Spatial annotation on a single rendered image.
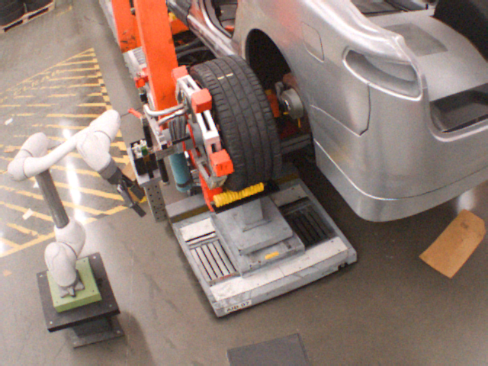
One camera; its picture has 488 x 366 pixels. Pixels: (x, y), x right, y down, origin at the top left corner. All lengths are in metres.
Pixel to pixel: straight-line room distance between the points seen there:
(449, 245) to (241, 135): 1.48
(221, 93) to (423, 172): 1.03
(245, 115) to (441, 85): 1.16
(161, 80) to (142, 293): 1.21
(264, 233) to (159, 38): 1.21
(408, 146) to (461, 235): 1.46
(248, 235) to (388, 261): 0.82
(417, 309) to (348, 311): 0.43
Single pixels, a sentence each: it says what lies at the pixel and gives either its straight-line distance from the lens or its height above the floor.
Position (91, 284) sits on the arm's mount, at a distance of 3.08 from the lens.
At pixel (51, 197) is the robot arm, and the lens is 2.92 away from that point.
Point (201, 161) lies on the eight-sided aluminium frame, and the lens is 3.18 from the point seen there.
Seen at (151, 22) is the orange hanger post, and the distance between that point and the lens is 3.10.
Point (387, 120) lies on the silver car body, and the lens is 2.08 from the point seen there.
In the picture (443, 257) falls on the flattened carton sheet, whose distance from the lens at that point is 3.34.
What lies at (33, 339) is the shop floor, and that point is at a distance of 3.47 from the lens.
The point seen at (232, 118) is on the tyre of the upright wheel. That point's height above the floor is 1.03.
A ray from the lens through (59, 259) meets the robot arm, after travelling 2.94.
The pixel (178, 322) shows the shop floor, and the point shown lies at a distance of 3.22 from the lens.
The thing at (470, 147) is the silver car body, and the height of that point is 1.11.
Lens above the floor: 2.40
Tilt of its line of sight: 37 degrees down
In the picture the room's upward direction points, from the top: 11 degrees counter-clockwise
